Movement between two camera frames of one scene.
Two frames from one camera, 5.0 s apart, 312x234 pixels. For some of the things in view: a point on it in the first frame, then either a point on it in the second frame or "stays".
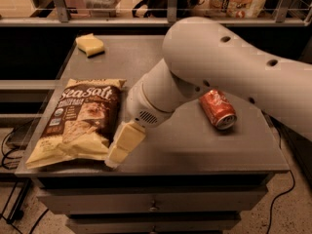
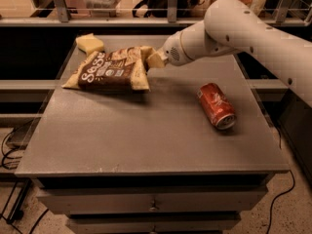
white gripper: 140,109 -> 173,52
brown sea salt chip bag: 82,125 -> 119,69
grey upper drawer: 153,201 stays
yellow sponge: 91,45 stays
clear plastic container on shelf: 102,1 stays
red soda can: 219,109 stays
